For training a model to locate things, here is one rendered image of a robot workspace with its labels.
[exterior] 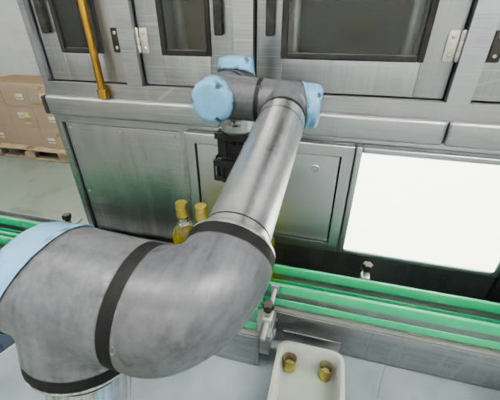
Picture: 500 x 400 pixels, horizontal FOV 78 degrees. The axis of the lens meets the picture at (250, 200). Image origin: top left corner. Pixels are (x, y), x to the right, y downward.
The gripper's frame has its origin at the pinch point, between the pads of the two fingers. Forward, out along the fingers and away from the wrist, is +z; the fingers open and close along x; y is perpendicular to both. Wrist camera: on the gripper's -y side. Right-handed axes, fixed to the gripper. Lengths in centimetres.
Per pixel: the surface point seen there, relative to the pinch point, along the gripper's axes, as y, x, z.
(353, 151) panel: -24.1, -12.8, -12.9
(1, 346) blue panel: 104, 16, 77
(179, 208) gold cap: 18.7, 1.7, 2.3
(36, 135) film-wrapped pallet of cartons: 350, -228, 86
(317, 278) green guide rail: -19.9, -3.8, 23.6
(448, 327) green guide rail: -53, 3, 25
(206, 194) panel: 17.1, -12.4, 5.6
